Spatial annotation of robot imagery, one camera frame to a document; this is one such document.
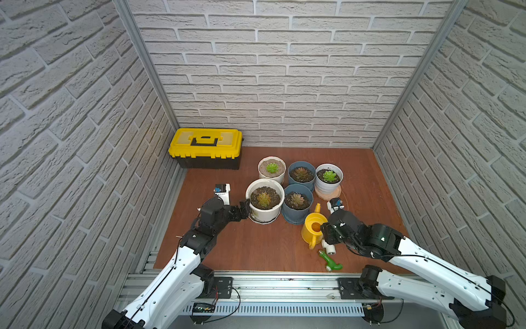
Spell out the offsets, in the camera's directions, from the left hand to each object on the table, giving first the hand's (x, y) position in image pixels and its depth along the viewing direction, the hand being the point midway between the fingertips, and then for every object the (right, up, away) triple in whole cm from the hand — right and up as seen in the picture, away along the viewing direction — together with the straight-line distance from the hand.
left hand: (236, 196), depth 80 cm
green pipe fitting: (+37, -27, -2) cm, 46 cm away
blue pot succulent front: (+26, -3, +8) cm, 27 cm away
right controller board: (+50, -39, -10) cm, 64 cm away
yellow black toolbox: (-18, +21, +18) cm, 33 cm away
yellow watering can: (+30, -13, -3) cm, 32 cm away
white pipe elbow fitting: (+38, -22, +1) cm, 44 cm away
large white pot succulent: (+12, -1, +7) cm, 14 cm away
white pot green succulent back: (+14, +11, +15) cm, 24 cm away
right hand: (+35, -11, -5) cm, 37 cm away
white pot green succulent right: (+41, +6, +15) cm, 44 cm away
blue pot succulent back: (+29, +9, +15) cm, 34 cm away
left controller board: (-11, -40, -8) cm, 42 cm away
